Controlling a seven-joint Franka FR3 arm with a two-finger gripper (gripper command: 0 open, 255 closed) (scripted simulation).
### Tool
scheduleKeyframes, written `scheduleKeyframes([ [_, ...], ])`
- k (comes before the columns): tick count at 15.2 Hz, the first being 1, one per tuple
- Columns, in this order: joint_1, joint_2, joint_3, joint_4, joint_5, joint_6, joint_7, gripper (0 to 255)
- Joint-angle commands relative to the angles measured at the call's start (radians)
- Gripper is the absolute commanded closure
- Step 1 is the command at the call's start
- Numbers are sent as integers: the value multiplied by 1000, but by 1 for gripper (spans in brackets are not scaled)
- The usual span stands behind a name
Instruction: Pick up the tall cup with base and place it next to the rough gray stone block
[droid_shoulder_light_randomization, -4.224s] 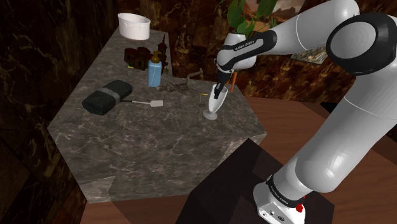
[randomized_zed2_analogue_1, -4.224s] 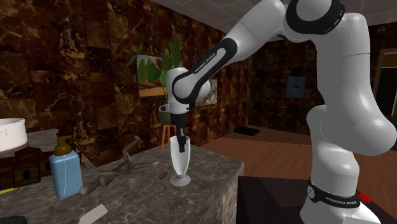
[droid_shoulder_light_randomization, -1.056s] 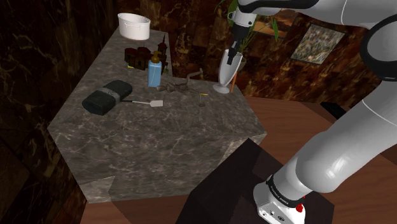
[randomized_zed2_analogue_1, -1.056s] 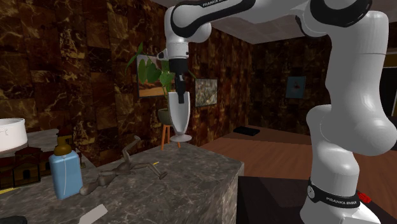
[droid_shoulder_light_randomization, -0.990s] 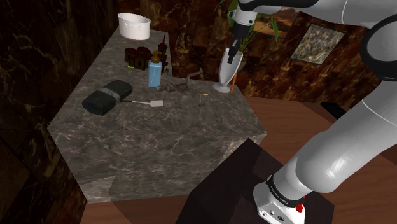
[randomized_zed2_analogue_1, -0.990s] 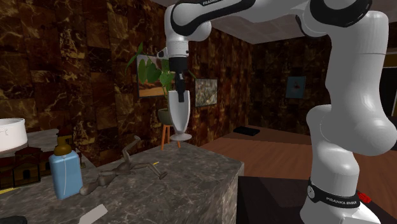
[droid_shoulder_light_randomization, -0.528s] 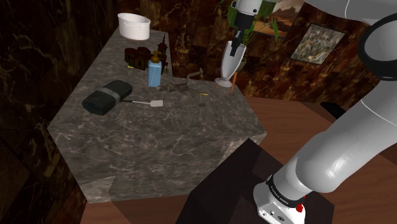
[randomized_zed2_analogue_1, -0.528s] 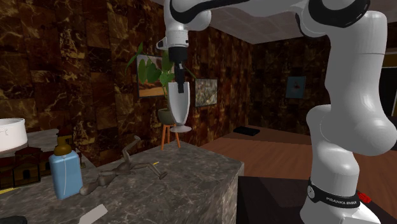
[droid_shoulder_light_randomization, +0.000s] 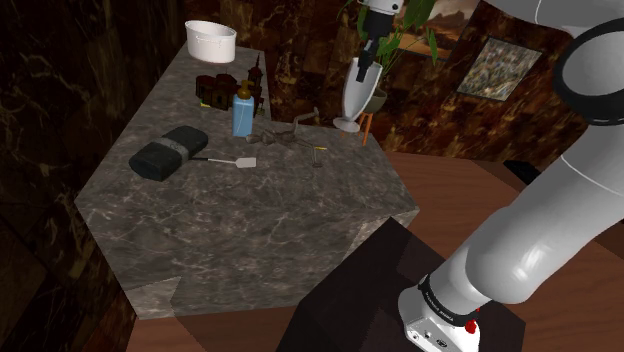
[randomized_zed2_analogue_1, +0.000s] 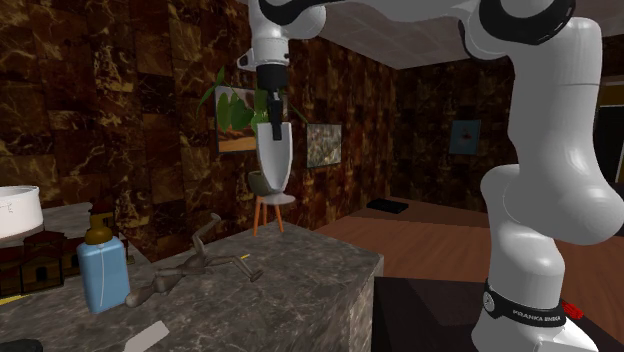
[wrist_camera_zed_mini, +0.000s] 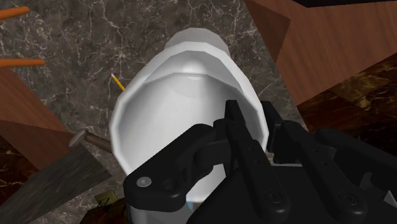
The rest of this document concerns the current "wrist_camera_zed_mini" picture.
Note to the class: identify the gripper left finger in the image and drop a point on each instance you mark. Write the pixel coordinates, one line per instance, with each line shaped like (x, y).
(173, 173)

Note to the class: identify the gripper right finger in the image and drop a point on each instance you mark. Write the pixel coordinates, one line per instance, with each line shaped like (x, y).
(310, 155)

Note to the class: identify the dark box with yellow pattern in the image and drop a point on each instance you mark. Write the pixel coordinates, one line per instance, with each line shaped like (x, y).
(104, 211)

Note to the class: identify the brown rod with grey disc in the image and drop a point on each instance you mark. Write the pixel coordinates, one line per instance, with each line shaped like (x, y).
(93, 141)

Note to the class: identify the yellow pencil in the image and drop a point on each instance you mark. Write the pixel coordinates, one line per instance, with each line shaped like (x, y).
(118, 82)

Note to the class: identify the brown wooden cabinet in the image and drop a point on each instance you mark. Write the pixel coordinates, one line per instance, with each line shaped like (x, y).
(328, 46)

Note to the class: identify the grey wooden board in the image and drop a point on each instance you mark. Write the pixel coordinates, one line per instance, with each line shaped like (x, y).
(52, 186)

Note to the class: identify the brown wooden furniture block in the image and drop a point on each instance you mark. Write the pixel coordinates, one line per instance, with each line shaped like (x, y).
(24, 124)

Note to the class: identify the orange rod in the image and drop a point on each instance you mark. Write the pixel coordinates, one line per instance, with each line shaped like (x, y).
(21, 62)
(14, 12)

